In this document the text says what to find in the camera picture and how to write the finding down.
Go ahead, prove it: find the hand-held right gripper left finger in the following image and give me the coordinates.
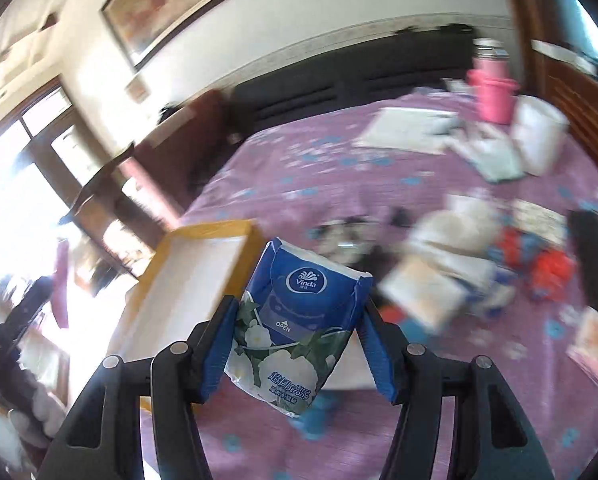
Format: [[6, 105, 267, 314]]
[[39, 295, 243, 480]]

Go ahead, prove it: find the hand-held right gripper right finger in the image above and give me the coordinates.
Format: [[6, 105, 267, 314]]
[[356, 300, 564, 480]]

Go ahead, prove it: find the white tissue pack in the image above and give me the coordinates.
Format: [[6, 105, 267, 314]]
[[379, 255, 472, 336]]

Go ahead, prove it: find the yellow-edged cardboard box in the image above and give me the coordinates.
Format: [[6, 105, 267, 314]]
[[106, 219, 380, 416]]

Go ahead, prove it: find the blue tissue packet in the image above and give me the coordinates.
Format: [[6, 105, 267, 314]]
[[224, 237, 372, 416]]

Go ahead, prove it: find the black printed packet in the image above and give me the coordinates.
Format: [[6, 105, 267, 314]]
[[311, 215, 380, 266]]

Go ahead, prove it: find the white cloth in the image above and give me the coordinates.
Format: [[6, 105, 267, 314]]
[[414, 195, 502, 271]]

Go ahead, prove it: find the red plastic bag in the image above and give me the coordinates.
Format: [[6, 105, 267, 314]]
[[496, 227, 530, 271], [529, 250, 577, 303]]

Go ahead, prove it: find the pink tissue pack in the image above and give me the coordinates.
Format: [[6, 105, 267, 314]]
[[566, 306, 598, 386]]

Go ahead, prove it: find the purple floral bed sheet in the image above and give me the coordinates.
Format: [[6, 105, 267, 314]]
[[139, 90, 598, 480]]

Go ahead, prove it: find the wooden chair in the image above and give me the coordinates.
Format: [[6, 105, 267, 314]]
[[62, 142, 180, 281]]

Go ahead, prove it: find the patterned card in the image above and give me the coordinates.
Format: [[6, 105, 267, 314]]
[[511, 199, 568, 246]]

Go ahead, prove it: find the clear plastic packet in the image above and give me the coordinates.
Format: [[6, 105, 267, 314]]
[[446, 130, 527, 183]]

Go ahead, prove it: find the black remote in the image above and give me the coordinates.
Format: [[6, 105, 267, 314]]
[[568, 208, 598, 311]]

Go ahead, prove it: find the black sofa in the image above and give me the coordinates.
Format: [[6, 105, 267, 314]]
[[231, 22, 474, 136]]

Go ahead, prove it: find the white bin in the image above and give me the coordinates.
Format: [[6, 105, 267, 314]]
[[510, 95, 570, 177]]

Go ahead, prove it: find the pink cup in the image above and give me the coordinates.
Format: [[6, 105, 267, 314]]
[[466, 67, 520, 125]]

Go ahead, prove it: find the pink bottle with silver lid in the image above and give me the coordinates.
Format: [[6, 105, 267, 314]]
[[473, 37, 500, 73]]

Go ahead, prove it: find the framed painting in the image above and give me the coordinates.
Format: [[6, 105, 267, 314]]
[[100, 0, 310, 72]]

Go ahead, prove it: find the wooden door frame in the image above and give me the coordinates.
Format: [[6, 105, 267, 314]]
[[496, 0, 547, 96]]

